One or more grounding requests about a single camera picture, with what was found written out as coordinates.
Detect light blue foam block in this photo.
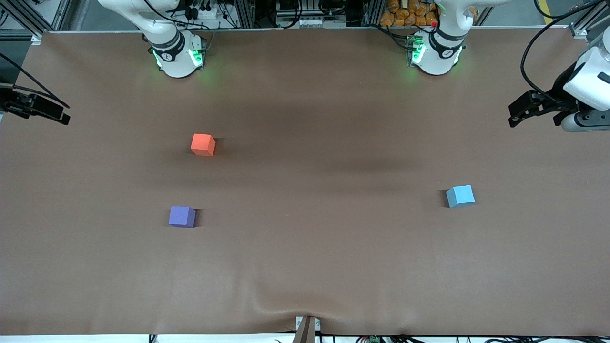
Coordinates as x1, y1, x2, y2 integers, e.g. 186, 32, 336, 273
446, 185, 476, 209

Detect orange foam block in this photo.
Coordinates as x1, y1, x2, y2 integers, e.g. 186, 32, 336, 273
191, 133, 216, 157

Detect purple foam block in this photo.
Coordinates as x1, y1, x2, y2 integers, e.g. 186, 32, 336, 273
168, 206, 196, 228

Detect pile of orange packets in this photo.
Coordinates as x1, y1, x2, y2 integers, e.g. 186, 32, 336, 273
380, 0, 439, 27

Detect white power strip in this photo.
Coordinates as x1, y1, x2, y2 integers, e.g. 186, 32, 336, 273
187, 4, 225, 20

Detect brown table cover sheet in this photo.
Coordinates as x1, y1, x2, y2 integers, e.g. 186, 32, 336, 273
0, 30, 610, 336

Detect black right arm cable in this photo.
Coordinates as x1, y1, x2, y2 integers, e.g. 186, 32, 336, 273
0, 51, 71, 108

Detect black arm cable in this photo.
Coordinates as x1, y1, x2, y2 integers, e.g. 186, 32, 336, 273
0, 51, 71, 108
520, 5, 602, 106

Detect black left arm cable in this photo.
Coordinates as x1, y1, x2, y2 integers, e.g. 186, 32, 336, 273
520, 5, 602, 106

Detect aluminium frame post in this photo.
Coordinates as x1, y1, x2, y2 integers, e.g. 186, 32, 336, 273
237, 0, 256, 28
362, 0, 383, 27

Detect dark camera mount post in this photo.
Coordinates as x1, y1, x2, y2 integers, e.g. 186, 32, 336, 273
293, 315, 321, 343

